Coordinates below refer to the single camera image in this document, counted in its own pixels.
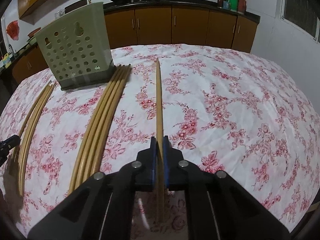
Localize bamboo chopstick group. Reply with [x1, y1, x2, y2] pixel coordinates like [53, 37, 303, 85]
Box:
[68, 66, 130, 193]
[17, 82, 56, 197]
[9, 81, 52, 176]
[68, 65, 124, 195]
[77, 66, 130, 184]
[11, 81, 54, 180]
[87, 64, 131, 176]

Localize lower wooden kitchen cabinets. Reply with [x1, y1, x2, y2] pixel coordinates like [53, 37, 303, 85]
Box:
[11, 4, 259, 84]

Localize black kitchen countertop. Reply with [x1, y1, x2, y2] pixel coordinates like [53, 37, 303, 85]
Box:
[0, 0, 261, 68]

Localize yellow detergent bottle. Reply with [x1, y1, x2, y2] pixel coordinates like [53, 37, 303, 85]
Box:
[2, 53, 11, 68]

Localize red hanging plastic bag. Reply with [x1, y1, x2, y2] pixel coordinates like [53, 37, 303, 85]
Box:
[6, 20, 20, 41]

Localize green perforated utensil holder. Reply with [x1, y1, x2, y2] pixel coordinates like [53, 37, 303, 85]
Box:
[35, 2, 115, 90]

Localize window with grille right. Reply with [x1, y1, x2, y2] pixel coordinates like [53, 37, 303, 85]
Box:
[281, 0, 319, 43]

